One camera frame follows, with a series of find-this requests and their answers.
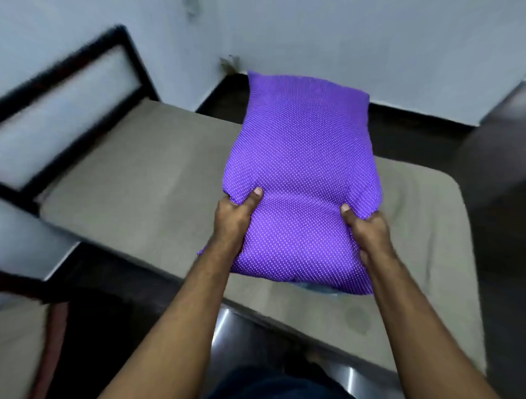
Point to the maroon plastic chair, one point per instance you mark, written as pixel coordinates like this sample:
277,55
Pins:
53,337

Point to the person's right hand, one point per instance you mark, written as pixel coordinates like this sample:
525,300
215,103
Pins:
370,238

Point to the light blue pillow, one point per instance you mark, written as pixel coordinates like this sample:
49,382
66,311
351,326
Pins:
320,289

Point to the purple dotted pillow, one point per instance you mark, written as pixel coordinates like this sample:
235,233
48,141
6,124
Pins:
304,156

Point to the beige striped bed sheet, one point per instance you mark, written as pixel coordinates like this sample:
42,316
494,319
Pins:
18,349

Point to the person's navy blue shirt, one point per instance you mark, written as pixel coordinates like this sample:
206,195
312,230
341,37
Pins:
279,386

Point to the person's left hand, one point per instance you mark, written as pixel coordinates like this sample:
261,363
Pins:
234,222

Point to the dark wooden bed frame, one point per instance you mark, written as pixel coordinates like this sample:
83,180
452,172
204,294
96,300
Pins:
82,53

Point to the plain taupe bed sheet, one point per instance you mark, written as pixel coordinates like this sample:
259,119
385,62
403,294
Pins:
144,185

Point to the person's left forearm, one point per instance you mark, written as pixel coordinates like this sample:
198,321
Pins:
172,337

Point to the person's right forearm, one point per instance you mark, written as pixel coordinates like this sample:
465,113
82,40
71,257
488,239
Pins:
423,341

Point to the dark brown door panel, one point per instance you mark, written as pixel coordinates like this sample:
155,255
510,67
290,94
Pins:
493,152

